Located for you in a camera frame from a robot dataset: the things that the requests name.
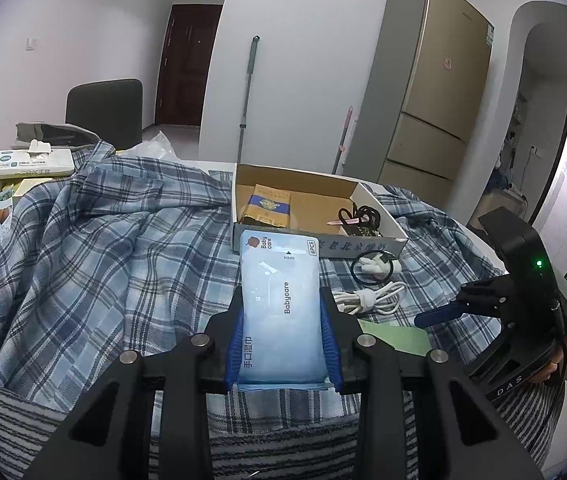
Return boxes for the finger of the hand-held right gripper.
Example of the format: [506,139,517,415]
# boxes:
[413,275,511,330]

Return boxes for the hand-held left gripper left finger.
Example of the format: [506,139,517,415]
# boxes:
[24,287,245,480]

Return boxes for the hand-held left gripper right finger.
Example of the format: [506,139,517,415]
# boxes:
[317,285,547,480]

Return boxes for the blue wet wipes packet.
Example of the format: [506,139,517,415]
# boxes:
[238,225,331,392]

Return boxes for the black packet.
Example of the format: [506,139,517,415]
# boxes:
[341,222,387,239]

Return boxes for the black cable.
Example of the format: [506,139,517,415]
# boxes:
[338,202,383,226]

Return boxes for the gold and blue packet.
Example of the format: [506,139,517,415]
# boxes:
[241,184,294,226]

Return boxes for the cardboard box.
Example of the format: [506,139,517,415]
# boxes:
[232,162,409,259]

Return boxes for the person's right hand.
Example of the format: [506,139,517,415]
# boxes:
[531,327,567,387]

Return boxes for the green paper card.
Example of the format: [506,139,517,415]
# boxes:
[356,320,431,358]

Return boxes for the white charger plug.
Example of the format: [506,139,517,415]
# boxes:
[358,252,401,278]

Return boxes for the blue plaid shirt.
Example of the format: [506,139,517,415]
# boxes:
[0,140,509,436]

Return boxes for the clear plastic bag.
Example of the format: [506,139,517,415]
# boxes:
[124,131,184,163]

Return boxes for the gold refrigerator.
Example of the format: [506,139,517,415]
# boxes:
[343,0,494,211]

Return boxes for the grey striped cloth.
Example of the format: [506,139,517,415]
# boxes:
[0,385,564,480]

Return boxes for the white tissue pack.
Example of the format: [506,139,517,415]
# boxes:
[0,140,75,179]

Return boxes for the dark grey chair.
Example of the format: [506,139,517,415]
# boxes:
[65,78,143,151]

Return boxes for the yellow green carton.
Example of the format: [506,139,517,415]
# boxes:
[0,177,29,211]

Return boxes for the grey bag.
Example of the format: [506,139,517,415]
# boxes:
[15,121,100,153]

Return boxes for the dark brown door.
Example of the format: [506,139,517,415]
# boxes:
[155,4,223,128]

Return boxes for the coiled white cable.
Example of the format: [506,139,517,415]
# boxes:
[331,280,408,317]

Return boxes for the black cord loop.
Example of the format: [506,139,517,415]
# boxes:
[350,251,395,286]

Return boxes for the red broom handle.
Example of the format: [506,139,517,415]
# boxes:
[332,106,354,173]

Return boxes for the grey mop handle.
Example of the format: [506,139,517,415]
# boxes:
[236,35,262,165]

